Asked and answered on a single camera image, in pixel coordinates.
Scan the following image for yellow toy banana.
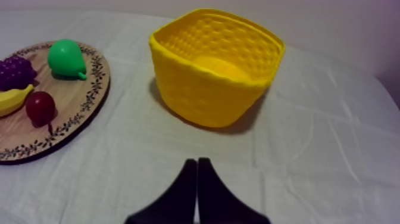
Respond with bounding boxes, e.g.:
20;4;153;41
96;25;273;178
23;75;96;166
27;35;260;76
0;83;35;118

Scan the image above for small red fruit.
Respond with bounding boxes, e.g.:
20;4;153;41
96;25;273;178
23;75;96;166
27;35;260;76
25;91;57;136

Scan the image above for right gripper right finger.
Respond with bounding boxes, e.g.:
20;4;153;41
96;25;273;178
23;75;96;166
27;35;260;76
197;157;272;224

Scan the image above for round wooden board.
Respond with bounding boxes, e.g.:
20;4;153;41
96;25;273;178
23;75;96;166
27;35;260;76
0;41;111;166

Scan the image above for yellow plastic basket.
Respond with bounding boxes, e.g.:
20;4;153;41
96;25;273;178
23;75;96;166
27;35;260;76
148;8;286;129

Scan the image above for purple toy grapes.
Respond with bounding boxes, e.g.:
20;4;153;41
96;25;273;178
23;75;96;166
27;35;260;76
0;55;38;92

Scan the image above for green toy pear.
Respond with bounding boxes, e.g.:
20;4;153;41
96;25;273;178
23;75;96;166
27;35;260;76
47;38;88;81

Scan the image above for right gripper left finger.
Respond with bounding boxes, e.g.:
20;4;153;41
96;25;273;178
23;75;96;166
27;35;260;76
124;158;198;224

